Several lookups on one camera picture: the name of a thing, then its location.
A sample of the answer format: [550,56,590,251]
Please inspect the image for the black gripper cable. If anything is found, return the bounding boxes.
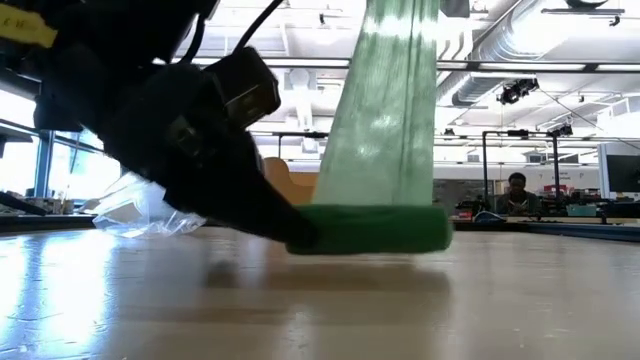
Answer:
[177,0,286,65]

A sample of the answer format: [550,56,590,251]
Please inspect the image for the yellow plastic bin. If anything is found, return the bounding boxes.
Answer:
[262,156,321,206]

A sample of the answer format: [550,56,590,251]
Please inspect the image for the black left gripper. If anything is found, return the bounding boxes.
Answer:
[34,53,321,250]

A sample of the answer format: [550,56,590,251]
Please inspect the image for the silver ventilation duct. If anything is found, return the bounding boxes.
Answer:
[434,0,591,119]

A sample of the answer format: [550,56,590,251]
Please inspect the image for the grey box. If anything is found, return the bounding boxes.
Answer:
[24,197,76,215]

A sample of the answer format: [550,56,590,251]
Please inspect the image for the person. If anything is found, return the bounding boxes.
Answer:
[493,172,542,217]

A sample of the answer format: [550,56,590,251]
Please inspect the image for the black background rig frame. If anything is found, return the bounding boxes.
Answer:
[249,131,331,161]
[481,127,574,214]

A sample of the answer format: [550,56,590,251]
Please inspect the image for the green elastic bandage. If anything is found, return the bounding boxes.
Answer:
[285,0,455,256]

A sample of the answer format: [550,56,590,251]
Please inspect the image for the yellow cable label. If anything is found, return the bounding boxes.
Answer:
[0,3,59,50]

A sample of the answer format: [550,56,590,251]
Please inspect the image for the clear plastic zip bag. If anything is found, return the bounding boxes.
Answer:
[91,172,207,240]

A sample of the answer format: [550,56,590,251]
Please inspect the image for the large framed window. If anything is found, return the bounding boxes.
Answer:
[0,89,124,201]

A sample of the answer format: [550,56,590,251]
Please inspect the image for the black computer monitor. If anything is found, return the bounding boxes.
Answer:
[605,153,640,194]

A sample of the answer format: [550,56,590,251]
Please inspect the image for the black ceiling spotlight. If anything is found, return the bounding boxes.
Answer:
[497,78,540,106]

